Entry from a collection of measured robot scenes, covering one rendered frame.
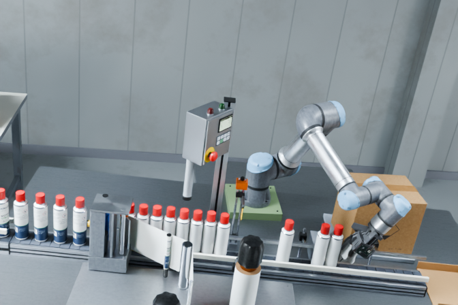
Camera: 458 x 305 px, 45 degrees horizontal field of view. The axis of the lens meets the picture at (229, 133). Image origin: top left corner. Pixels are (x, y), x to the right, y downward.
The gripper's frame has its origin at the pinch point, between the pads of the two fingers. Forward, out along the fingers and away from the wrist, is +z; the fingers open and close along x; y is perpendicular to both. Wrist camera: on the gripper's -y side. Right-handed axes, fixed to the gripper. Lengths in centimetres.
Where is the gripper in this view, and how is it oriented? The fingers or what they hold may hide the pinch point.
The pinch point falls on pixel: (341, 258)
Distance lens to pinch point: 232.8
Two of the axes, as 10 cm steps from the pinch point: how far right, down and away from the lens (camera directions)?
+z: -6.0, 7.2, 3.4
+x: 8.0, 5.5, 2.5
